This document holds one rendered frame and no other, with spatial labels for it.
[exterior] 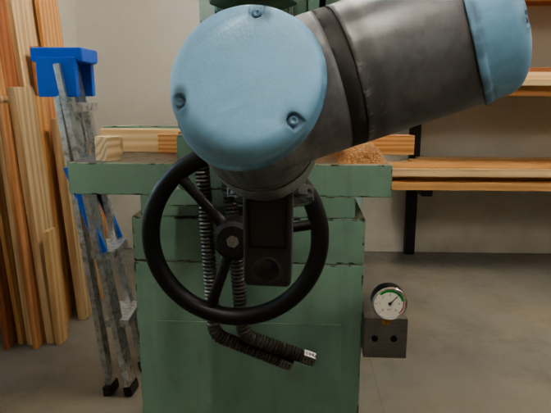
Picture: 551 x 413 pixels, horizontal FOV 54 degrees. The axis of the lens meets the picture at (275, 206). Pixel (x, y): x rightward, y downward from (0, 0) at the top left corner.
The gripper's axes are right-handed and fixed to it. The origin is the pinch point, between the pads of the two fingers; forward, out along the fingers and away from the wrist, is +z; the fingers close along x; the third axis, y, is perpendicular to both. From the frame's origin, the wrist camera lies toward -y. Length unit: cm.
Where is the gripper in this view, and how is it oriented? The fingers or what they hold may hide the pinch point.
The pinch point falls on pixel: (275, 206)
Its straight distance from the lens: 65.6
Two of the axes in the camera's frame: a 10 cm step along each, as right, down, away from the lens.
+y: 0.2, -9.9, 1.4
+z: 0.5, 1.4, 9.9
